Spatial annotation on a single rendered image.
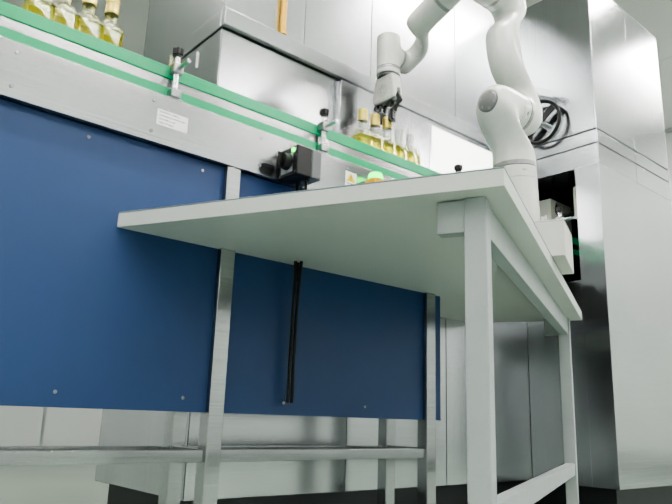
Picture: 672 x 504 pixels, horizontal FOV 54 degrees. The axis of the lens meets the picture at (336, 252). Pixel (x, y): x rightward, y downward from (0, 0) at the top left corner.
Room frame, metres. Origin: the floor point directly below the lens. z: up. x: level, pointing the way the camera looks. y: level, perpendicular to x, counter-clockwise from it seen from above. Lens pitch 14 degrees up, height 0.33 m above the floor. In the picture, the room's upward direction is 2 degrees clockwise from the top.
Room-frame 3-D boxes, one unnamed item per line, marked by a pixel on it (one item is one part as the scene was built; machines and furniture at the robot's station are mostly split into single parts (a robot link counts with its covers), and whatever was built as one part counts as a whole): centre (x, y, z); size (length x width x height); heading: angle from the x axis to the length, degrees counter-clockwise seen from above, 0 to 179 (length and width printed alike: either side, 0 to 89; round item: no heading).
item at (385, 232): (2.09, 0.08, 0.73); 1.58 x 1.52 x 0.04; 155
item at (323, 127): (1.73, 0.03, 1.11); 0.07 x 0.04 x 0.13; 41
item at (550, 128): (2.80, -0.92, 1.66); 0.21 x 0.05 x 0.21; 41
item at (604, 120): (3.00, -1.24, 1.86); 0.70 x 0.37 x 0.89; 131
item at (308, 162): (1.64, 0.10, 0.96); 0.08 x 0.08 x 0.08; 41
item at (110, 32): (1.49, 0.58, 1.19); 0.06 x 0.06 x 0.28; 41
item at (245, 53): (2.89, -0.25, 1.53); 2.34 x 0.79 x 1.55; 131
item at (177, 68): (1.43, 0.38, 1.11); 0.07 x 0.04 x 0.13; 41
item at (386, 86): (2.13, -0.16, 1.45); 0.10 x 0.07 x 0.11; 40
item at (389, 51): (2.13, -0.17, 1.59); 0.09 x 0.08 x 0.13; 131
